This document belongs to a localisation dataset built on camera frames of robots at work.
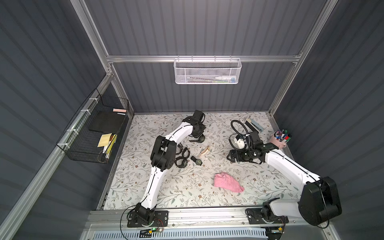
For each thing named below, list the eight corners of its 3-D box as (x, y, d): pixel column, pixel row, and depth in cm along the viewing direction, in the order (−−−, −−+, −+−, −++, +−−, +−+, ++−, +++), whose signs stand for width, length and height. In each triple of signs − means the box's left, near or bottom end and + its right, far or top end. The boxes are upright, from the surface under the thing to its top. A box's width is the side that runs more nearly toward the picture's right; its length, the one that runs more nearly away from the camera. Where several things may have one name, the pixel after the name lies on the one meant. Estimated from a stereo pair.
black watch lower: (174, 164, 95) (173, 161, 91) (185, 149, 101) (185, 146, 98) (183, 170, 92) (182, 167, 89) (194, 154, 99) (194, 151, 96)
